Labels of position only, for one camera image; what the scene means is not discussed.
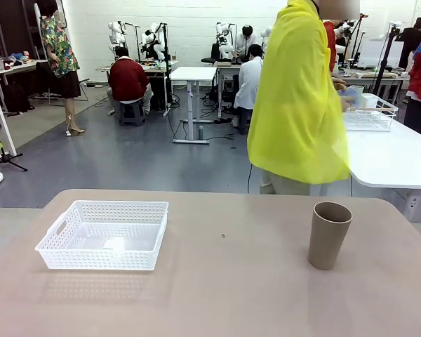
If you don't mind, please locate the brown paper-look tall cup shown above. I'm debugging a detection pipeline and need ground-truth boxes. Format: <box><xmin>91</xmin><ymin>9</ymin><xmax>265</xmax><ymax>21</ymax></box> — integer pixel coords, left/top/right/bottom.
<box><xmin>307</xmin><ymin>201</ymin><xmax>354</xmax><ymax>271</ymax></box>

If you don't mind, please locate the white perforated plastic basket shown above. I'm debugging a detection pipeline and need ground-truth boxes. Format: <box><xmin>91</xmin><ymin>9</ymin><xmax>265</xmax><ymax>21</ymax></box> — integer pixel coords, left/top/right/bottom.
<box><xmin>34</xmin><ymin>200</ymin><xmax>170</xmax><ymax>271</ymax></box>

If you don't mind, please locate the rear wooden workbench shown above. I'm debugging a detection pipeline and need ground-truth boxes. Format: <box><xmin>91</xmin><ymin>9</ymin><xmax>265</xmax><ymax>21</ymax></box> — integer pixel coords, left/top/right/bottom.
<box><xmin>338</xmin><ymin>68</ymin><xmax>411</xmax><ymax>103</ymax></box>

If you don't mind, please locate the white board panel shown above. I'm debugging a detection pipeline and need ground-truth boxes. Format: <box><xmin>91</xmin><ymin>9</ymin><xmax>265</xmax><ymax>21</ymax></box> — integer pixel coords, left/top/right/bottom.
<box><xmin>357</xmin><ymin>37</ymin><xmax>408</xmax><ymax>70</ymax></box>

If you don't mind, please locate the thin black light tripod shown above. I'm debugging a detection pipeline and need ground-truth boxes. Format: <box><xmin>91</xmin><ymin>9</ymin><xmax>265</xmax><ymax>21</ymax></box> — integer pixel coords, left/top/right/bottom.
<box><xmin>343</xmin><ymin>13</ymin><xmax>370</xmax><ymax>70</ymax></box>

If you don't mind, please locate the person in yellow poncho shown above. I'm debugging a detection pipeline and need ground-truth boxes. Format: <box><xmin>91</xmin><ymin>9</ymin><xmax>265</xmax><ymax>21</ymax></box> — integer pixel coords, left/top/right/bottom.
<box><xmin>247</xmin><ymin>0</ymin><xmax>361</xmax><ymax>197</ymax></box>

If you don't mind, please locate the person in black top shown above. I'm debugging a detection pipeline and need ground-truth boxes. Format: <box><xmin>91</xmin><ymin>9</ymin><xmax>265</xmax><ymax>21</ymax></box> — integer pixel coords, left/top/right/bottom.
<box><xmin>398</xmin><ymin>16</ymin><xmax>421</xmax><ymax>70</ymax></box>

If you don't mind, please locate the seated person in lab coat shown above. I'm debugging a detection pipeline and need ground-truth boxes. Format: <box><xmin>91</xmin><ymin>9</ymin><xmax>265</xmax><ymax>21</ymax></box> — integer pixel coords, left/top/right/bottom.
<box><xmin>233</xmin><ymin>44</ymin><xmax>265</xmax><ymax>135</ymax></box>

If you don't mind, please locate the black-haired person in white top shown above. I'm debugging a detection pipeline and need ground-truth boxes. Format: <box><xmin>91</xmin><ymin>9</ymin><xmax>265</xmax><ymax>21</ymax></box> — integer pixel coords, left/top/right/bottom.
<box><xmin>234</xmin><ymin>25</ymin><xmax>258</xmax><ymax>57</ymax></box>

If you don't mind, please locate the black office chair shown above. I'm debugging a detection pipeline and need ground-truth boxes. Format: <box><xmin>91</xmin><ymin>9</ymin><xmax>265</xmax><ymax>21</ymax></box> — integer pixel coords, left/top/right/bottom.
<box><xmin>200</xmin><ymin>44</ymin><xmax>222</xmax><ymax>66</ymax></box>

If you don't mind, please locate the white height-adjustable desk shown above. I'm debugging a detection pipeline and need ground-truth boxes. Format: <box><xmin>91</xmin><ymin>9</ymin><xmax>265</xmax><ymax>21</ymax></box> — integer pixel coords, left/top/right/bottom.
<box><xmin>169</xmin><ymin>66</ymin><xmax>218</xmax><ymax>145</ymax></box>

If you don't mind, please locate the black stand pole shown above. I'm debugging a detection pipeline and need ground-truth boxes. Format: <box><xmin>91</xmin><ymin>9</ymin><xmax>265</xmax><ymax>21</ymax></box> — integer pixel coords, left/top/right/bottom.
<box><xmin>159</xmin><ymin>22</ymin><xmax>172</xmax><ymax>117</ymax></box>

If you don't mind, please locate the cluttered grey work desk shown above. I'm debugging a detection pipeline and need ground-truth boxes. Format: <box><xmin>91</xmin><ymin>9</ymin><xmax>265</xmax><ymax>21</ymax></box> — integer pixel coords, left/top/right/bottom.
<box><xmin>96</xmin><ymin>58</ymin><xmax>179</xmax><ymax>117</ymax></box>

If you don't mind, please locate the grey plastic stool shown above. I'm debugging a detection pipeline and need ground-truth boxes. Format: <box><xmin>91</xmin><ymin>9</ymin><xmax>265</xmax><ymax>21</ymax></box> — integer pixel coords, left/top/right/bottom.
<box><xmin>118</xmin><ymin>100</ymin><xmax>147</xmax><ymax>126</ymax></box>

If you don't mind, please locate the seated person in red sweater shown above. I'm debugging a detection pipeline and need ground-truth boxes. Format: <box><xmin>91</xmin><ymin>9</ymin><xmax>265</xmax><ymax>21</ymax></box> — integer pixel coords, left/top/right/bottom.
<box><xmin>107</xmin><ymin>46</ymin><xmax>154</xmax><ymax>117</ymax></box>

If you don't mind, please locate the person in floral dress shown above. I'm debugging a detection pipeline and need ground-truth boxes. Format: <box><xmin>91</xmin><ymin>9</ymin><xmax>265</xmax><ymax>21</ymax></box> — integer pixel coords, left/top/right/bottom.
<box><xmin>34</xmin><ymin>0</ymin><xmax>86</xmax><ymax>137</ymax></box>

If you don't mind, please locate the table with colourful items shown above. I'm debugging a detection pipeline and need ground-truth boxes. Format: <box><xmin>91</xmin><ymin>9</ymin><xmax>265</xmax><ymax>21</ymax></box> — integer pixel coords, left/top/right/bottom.
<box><xmin>0</xmin><ymin>51</ymin><xmax>50</xmax><ymax>106</ymax></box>

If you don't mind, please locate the black bag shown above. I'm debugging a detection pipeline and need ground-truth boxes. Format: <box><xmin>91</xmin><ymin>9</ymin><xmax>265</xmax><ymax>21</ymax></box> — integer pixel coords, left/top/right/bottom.
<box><xmin>3</xmin><ymin>82</ymin><xmax>34</xmax><ymax>114</ymax></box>

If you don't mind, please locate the dark shelving unit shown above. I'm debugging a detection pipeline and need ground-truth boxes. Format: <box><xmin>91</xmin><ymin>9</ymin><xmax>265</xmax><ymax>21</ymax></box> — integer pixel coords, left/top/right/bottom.
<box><xmin>0</xmin><ymin>0</ymin><xmax>43</xmax><ymax>61</ymax></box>

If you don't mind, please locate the small black floor tripod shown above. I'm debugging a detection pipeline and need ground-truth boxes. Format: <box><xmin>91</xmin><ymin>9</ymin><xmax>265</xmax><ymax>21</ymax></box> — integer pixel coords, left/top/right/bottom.
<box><xmin>0</xmin><ymin>138</ymin><xmax>29</xmax><ymax>173</ymax></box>

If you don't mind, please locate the white wire dish rack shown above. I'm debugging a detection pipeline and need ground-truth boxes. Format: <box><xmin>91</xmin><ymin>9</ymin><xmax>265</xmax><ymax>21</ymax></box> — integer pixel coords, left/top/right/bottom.
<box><xmin>343</xmin><ymin>98</ymin><xmax>399</xmax><ymax>133</ymax></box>

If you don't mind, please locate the black camera tripod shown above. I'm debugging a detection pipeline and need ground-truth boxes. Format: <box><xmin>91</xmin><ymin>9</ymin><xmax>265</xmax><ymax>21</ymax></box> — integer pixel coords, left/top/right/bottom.
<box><xmin>371</xmin><ymin>20</ymin><xmax>404</xmax><ymax>95</ymax></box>

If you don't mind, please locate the white metal rack frame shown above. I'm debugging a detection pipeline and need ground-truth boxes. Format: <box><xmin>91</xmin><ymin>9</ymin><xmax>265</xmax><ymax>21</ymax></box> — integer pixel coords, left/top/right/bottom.
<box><xmin>0</xmin><ymin>93</ymin><xmax>18</xmax><ymax>166</ymax></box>

